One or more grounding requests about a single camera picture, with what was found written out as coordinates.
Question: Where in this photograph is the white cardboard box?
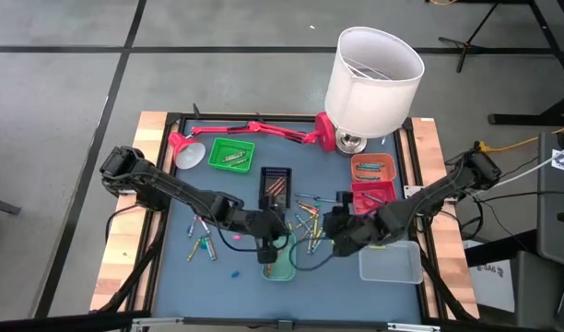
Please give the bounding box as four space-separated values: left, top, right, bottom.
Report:
464 239 517 314

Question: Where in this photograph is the clear plastic container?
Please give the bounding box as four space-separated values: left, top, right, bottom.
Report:
358 239 424 286

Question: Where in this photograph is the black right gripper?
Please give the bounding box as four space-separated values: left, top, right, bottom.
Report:
323 191 394 258

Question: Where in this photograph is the wooden table side board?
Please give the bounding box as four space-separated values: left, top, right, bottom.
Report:
409 116 480 320
88 110 169 313

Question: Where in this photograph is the orange plastic basket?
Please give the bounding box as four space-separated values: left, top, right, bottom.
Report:
349 152 398 184

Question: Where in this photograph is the yellow extension cord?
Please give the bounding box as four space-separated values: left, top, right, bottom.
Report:
476 120 564 156

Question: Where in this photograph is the red plastic basket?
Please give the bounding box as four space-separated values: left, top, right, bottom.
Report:
349 180 398 216

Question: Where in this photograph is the red desk lamp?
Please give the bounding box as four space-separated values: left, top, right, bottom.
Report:
167 112 338 171

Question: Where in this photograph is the black floor stand base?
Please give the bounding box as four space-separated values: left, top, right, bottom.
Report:
488 0 564 126

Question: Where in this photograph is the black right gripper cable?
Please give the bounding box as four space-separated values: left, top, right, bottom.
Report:
288 232 335 272

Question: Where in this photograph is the silver metal bracket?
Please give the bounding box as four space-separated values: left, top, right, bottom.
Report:
131 316 185 331
386 322 442 332

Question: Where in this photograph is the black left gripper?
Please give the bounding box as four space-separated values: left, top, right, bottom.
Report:
238 202 292 265

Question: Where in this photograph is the gray cabinet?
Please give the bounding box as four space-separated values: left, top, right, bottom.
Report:
537 131 564 269

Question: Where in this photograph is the teal plastic bin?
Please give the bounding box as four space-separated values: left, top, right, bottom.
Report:
262 229 298 282

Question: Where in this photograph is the black plastic tray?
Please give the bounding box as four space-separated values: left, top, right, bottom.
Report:
257 166 292 211

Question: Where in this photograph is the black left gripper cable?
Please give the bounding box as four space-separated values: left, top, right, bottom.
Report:
216 220 264 254

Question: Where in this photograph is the green plastic basket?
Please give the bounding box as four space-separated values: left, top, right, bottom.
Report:
206 136 256 174

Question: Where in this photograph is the black metal table frame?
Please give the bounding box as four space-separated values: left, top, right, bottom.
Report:
124 112 479 332

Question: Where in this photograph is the white shade table lamp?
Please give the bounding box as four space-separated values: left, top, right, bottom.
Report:
323 26 426 158

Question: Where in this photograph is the black tripod stand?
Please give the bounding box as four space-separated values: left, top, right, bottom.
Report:
437 0 500 74

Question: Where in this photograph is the gray box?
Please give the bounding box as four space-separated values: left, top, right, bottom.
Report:
511 251 564 331

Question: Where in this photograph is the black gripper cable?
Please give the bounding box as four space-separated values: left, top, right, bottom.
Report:
288 232 335 272
216 220 264 254

